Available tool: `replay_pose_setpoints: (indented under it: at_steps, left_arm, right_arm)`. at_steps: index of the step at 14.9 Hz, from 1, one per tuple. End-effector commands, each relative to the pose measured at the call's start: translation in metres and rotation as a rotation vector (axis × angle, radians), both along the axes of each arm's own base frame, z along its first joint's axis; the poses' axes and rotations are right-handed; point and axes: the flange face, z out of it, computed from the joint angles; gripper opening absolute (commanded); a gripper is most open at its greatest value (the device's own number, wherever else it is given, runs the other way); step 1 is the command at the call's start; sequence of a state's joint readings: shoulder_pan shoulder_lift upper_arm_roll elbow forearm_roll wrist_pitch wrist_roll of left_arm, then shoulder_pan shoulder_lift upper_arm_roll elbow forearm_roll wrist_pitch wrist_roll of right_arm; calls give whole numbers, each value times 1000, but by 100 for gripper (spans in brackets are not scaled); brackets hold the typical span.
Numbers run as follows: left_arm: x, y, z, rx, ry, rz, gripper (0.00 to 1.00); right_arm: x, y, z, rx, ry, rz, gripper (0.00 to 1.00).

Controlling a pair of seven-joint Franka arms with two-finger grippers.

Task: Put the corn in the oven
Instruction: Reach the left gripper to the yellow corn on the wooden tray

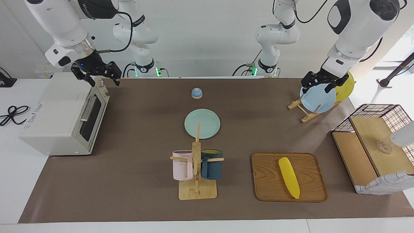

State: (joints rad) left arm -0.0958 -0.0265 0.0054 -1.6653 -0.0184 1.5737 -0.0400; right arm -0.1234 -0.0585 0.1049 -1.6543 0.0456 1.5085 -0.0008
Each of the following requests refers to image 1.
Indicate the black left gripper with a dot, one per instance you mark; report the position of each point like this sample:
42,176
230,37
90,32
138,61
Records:
328,77

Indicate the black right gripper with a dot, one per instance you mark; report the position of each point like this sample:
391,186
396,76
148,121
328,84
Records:
92,63

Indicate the glass oven door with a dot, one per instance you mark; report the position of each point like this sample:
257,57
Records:
93,119

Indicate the yellow corn cob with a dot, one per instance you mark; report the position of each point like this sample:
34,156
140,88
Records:
289,178

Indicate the light green plate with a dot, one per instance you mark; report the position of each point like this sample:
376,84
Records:
207,123

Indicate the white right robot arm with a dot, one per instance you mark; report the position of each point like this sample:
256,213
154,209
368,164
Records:
58,22

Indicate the cream toaster oven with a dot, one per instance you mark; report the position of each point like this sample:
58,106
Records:
48,113

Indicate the light blue plate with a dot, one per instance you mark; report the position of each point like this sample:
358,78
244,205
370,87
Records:
318,100

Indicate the yellow plate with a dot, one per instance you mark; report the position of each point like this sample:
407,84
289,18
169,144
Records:
346,87

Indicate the wooden plate rack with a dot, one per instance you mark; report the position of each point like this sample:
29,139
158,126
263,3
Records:
307,118

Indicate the white power box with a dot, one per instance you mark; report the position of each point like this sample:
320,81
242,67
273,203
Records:
43,74

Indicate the black stand pole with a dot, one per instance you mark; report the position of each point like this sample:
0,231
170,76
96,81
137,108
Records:
393,74

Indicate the small clear glass dish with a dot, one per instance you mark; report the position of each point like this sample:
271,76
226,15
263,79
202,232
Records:
385,147

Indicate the black clamp base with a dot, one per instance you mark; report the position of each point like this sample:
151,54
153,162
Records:
6,81

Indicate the white rounded device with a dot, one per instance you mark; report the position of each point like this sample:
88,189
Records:
404,136

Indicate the brown table mat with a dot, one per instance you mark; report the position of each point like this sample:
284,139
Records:
129,181

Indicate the wooden tray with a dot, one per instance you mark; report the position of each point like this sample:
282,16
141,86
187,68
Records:
268,181

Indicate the pink mug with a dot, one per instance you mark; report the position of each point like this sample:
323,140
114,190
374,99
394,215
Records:
181,166

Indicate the dark teal mug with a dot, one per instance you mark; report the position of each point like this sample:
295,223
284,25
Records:
213,168

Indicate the wooden mug rack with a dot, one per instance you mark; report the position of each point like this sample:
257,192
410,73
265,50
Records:
197,192

